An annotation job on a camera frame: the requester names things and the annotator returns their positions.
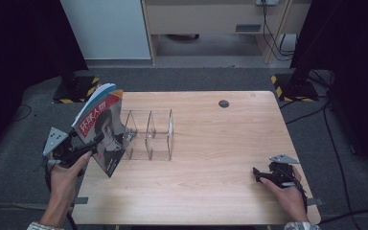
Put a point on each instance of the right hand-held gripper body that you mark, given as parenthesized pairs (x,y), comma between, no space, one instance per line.
(281,174)

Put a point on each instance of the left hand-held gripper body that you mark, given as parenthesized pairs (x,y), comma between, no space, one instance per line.
(56,139)

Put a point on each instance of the red cover magazine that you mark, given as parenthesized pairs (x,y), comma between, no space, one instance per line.
(107,127)

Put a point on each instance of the clear acrylic file rack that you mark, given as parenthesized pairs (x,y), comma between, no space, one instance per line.
(159,137)

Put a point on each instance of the person's right hand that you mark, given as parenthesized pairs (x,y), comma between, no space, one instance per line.
(290,196)

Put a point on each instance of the person's left hand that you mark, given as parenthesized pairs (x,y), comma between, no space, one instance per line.
(62,182)

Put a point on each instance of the stand base with yellow-black tape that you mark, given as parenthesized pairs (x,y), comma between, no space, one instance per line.
(76,92)
(295,86)

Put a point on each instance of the grey tape piece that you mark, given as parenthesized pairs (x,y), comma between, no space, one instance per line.
(315,202)
(80,200)

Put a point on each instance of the dark round table grommet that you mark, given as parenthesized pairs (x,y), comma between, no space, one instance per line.
(224,103)

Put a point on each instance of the dark curtain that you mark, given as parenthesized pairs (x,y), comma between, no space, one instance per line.
(351,48)
(19,48)

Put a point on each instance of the white panel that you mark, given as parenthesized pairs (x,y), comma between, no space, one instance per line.
(108,28)

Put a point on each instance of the light wooden cabinet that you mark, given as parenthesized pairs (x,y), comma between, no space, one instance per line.
(204,16)

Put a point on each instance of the white power strip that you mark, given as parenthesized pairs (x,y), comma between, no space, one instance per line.
(267,2)

